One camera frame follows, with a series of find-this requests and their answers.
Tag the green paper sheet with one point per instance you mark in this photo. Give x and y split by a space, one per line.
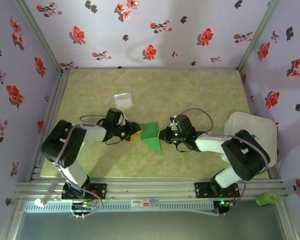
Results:
150 130

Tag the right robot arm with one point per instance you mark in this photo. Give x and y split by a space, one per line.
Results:
245 155

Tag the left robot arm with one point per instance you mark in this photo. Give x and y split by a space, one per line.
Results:
62 145

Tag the clear plastic zip bag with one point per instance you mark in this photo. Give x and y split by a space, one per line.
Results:
123 100

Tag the small blue sticker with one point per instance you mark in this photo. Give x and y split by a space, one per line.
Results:
154 203

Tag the white barcode label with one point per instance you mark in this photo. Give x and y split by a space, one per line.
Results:
137 203

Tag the white plastic storage box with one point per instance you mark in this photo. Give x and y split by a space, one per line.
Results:
262 130

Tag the green plastic cup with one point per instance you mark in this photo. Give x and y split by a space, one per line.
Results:
266 199

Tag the small white knob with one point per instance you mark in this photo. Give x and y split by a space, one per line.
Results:
40 202

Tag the wide aluminium frame beam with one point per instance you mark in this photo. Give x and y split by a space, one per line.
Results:
150 187

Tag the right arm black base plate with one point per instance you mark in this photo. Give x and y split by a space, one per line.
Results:
202 190

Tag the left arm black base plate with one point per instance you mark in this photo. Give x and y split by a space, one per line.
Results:
100 191

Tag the aluminium frame post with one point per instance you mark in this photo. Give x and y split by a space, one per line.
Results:
37 30
262 30

